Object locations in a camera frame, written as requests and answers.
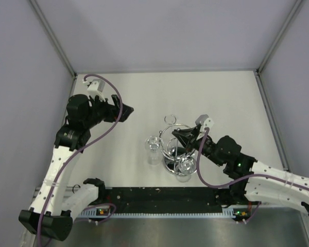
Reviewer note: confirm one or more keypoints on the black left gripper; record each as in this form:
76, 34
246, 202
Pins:
113, 111

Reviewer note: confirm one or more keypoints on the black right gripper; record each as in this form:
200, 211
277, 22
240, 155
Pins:
187, 135

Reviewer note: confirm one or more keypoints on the chrome wire wine glass rack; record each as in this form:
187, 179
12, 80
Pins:
171, 148

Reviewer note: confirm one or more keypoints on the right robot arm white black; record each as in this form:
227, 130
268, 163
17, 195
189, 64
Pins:
251, 180

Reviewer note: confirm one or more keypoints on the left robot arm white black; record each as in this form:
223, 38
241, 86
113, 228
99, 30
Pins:
50, 214

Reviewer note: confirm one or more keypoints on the clear glass on rack front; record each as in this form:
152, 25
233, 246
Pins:
185, 169

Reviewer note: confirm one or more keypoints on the clear glass on rack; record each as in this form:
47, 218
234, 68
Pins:
153, 150
185, 169

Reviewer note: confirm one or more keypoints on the clear glass on rack left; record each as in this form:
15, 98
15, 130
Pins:
153, 150

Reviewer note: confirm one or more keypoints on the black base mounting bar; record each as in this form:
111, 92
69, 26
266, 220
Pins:
172, 200

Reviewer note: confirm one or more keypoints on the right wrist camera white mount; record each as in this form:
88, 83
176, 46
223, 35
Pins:
205, 121

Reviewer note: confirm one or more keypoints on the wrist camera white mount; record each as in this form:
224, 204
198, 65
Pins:
205, 121
95, 89

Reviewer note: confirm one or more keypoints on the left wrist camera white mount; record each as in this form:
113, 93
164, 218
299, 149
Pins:
95, 89

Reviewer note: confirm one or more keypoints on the right aluminium frame post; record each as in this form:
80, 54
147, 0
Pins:
293, 13

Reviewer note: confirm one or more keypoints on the aluminium frame post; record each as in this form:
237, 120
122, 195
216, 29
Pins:
51, 36
293, 13

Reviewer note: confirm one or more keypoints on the white slotted cable duct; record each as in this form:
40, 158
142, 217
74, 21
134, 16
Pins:
225, 213

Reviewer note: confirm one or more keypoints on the left aluminium frame post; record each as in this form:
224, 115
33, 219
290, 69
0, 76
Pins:
51, 36

